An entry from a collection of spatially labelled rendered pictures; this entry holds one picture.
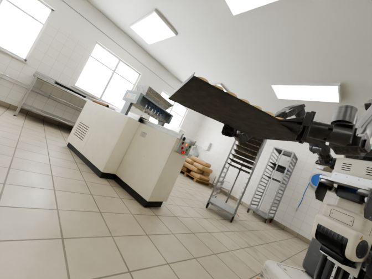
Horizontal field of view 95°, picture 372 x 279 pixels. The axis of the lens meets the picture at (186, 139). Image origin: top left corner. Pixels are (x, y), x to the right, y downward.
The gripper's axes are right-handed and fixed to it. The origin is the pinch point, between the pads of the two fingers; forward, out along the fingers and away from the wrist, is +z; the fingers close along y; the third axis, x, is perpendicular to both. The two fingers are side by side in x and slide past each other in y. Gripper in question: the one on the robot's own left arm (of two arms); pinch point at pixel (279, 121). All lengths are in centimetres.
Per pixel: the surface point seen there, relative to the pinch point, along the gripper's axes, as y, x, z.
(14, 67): -2, 64, 503
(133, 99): -11, 86, 170
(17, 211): 93, -12, 115
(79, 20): -167, 124, 479
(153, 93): -31, 108, 163
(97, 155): 73, 85, 192
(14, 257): 94, -22, 80
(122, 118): 16, 85, 175
